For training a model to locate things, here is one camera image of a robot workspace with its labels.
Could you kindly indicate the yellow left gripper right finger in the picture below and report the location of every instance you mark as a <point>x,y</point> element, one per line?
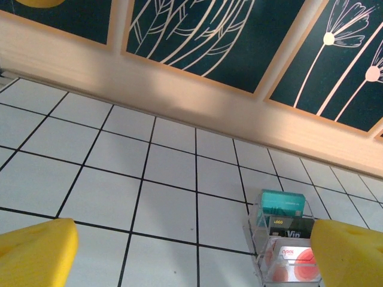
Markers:
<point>350,257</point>

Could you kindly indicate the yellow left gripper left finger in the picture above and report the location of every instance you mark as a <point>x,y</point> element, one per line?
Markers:
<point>36,257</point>

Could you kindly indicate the white card with red circles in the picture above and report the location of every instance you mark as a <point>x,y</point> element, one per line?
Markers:
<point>296,263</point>

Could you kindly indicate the teal small box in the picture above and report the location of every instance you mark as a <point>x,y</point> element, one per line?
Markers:
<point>281,201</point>

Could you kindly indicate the clear acrylic card stand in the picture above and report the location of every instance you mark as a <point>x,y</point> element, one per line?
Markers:
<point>254,239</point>

